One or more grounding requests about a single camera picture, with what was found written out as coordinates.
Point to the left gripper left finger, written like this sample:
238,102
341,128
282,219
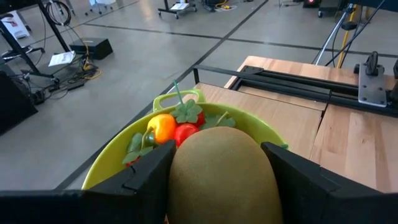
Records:
109,202

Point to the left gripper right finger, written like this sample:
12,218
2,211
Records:
326,202

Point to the red strawberry green leaves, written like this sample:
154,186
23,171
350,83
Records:
136,147
188,112
217,121

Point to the large yellow-red peach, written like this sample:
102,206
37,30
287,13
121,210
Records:
161,127

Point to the small red cherry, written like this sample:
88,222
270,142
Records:
185,132

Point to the brown-green kiwi fruit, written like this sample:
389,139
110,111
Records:
224,174

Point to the green colander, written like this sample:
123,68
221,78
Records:
105,161

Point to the dark cabinet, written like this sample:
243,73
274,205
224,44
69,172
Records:
14,99

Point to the white paper sheet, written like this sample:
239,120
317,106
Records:
62,58

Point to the flat black box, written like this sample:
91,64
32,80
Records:
91,48

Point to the yellow pole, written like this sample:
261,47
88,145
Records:
345,43

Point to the grey tripod pole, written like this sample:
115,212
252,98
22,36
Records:
332,34

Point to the black metal stand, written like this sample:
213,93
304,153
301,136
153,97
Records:
18,46

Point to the white sign board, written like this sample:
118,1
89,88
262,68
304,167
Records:
14,25

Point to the wheeled black cart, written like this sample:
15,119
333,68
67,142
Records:
177,7

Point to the grey metal mount plate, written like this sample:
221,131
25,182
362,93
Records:
371,90

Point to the black metal rig frame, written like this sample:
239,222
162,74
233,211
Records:
295,84

